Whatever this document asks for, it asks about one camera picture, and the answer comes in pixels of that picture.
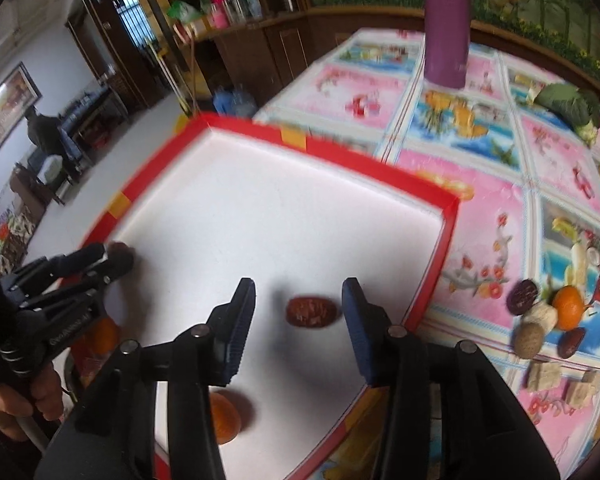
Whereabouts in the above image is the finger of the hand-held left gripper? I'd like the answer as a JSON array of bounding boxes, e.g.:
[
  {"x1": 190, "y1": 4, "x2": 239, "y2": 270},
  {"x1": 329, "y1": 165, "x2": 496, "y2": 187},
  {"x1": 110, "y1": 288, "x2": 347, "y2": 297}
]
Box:
[
  {"x1": 17, "y1": 249, "x2": 135, "y2": 311},
  {"x1": 2, "y1": 242, "x2": 107, "y2": 291}
]

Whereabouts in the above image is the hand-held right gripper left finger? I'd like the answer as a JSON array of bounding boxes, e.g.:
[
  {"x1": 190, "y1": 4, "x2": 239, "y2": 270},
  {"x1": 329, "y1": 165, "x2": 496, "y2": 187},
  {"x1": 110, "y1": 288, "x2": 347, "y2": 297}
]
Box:
[{"x1": 34, "y1": 276, "x2": 257, "y2": 480}]

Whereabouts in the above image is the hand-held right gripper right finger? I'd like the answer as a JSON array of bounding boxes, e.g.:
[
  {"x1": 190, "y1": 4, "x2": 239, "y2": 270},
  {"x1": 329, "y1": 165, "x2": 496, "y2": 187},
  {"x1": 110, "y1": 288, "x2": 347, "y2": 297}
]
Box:
[{"x1": 342, "y1": 277, "x2": 561, "y2": 480}]

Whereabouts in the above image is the red date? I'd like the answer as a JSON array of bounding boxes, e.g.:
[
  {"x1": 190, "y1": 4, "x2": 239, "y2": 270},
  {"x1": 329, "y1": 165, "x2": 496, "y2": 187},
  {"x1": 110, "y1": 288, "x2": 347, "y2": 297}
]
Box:
[
  {"x1": 286, "y1": 296, "x2": 342, "y2": 328},
  {"x1": 558, "y1": 327, "x2": 587, "y2": 359}
]

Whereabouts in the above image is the orange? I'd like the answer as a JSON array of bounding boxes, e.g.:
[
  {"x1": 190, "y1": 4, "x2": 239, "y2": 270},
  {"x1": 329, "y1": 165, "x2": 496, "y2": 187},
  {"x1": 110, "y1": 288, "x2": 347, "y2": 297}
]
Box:
[
  {"x1": 551, "y1": 285, "x2": 586, "y2": 331},
  {"x1": 209, "y1": 391, "x2": 253, "y2": 446},
  {"x1": 72, "y1": 317, "x2": 122, "y2": 361}
]

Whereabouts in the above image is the red box with white inside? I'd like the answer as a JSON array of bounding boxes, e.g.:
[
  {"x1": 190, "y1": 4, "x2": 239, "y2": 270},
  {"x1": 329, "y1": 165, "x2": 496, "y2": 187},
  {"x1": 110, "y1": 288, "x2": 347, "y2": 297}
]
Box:
[{"x1": 77, "y1": 112, "x2": 461, "y2": 480}]

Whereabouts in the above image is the tan round ball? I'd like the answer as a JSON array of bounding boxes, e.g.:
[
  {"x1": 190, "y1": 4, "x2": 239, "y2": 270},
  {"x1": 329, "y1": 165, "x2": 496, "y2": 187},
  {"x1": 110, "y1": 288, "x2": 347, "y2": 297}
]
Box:
[{"x1": 512, "y1": 322, "x2": 548, "y2": 359}]

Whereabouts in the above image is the beige puffed rice cake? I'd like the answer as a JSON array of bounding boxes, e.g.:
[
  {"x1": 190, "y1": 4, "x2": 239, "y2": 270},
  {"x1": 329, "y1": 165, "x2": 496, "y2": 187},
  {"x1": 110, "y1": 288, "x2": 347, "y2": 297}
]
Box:
[
  {"x1": 522, "y1": 302, "x2": 560, "y2": 336},
  {"x1": 524, "y1": 360, "x2": 563, "y2": 392},
  {"x1": 565, "y1": 370, "x2": 600, "y2": 408}
]

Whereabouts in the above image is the person's left hand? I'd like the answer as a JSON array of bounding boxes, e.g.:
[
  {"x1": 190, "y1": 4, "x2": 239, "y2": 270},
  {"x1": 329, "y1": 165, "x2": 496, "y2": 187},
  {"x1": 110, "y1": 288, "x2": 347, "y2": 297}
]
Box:
[{"x1": 0, "y1": 364, "x2": 66, "y2": 442}]

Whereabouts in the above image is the pink printed tablecloth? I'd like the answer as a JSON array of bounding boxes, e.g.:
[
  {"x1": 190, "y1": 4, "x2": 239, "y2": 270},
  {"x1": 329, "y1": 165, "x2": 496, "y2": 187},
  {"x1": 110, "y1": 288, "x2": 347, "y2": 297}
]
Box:
[{"x1": 252, "y1": 27, "x2": 600, "y2": 480}]

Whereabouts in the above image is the grey blue thermos jug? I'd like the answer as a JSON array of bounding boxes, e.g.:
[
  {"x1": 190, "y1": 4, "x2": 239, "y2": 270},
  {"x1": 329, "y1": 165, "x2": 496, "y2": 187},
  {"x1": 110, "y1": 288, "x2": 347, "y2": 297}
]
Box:
[{"x1": 231, "y1": 86, "x2": 259, "y2": 119}]

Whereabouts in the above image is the wooden cabinet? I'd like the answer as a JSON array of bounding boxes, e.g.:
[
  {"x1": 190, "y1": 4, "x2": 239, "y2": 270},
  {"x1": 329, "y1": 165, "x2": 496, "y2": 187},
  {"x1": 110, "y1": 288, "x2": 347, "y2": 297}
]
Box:
[{"x1": 180, "y1": 7, "x2": 426, "y2": 116}]

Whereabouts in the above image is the green bag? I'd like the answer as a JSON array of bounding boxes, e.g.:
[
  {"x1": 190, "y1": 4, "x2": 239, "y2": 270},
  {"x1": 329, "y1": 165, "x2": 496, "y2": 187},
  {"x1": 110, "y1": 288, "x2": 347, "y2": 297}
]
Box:
[{"x1": 167, "y1": 1, "x2": 202, "y2": 24}]

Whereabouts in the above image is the green leafy vegetable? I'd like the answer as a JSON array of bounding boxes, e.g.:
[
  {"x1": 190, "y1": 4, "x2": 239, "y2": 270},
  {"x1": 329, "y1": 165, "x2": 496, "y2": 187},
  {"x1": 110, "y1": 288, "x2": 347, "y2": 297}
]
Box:
[{"x1": 532, "y1": 82, "x2": 600, "y2": 143}]

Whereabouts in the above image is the purple bottle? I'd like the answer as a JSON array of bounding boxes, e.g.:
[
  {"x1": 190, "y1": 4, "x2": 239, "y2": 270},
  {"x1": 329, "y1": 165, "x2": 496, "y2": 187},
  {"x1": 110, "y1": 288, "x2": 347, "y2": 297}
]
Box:
[{"x1": 420, "y1": 0, "x2": 473, "y2": 88}]

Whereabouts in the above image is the framed wall picture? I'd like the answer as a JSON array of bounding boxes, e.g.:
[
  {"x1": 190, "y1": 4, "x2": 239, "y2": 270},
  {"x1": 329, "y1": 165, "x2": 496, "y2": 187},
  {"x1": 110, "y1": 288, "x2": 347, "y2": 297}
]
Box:
[{"x1": 0, "y1": 62, "x2": 43, "y2": 176}]

